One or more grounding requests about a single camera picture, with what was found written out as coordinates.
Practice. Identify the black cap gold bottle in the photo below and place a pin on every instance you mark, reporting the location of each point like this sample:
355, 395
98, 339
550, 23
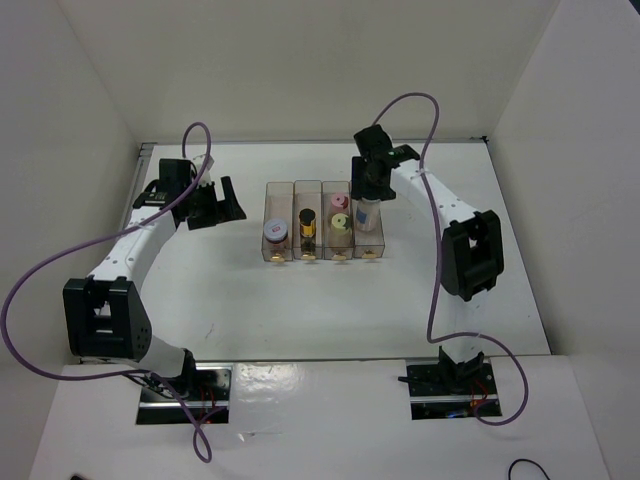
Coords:
307, 229

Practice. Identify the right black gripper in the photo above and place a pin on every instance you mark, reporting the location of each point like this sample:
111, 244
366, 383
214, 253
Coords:
358, 167

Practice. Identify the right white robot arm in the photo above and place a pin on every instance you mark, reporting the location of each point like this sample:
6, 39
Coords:
470, 246

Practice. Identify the pink lid spice bottle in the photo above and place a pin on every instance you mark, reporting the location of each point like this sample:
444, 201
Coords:
339, 203

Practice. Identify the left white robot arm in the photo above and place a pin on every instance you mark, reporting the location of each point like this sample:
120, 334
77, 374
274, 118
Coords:
105, 316

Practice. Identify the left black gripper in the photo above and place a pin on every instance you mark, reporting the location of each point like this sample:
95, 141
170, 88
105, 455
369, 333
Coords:
222, 211

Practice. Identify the silver lid blue label jar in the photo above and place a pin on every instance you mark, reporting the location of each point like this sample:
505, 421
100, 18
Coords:
367, 214

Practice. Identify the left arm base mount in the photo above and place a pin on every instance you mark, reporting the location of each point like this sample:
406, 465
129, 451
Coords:
207, 401

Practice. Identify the red label spice jar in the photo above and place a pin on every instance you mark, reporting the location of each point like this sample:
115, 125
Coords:
276, 234

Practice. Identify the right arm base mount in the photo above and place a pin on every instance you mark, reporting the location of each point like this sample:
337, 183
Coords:
430, 398

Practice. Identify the yellow lid spice bottle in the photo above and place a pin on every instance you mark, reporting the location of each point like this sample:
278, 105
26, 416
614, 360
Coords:
340, 232

